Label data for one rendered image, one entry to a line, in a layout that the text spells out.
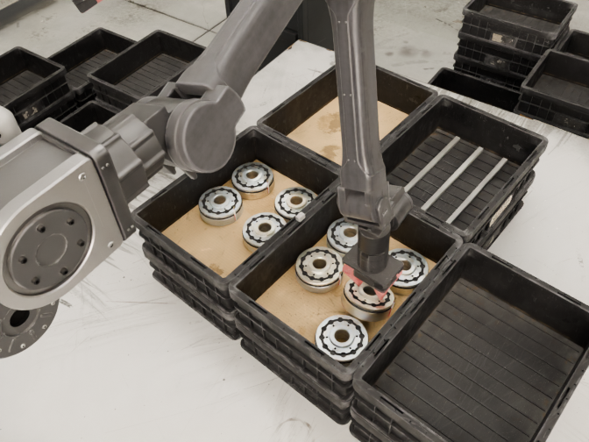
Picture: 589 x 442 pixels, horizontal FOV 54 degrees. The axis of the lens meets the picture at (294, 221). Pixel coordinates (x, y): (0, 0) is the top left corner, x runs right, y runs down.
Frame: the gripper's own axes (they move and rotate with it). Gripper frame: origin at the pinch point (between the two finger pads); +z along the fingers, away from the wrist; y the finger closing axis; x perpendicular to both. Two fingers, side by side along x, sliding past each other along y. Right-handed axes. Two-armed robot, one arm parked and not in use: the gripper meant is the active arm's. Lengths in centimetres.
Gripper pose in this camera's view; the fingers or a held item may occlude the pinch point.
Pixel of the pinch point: (371, 288)
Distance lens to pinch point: 118.2
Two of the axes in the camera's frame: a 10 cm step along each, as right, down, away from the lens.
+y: -7.6, -4.5, 4.6
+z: 0.7, 6.5, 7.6
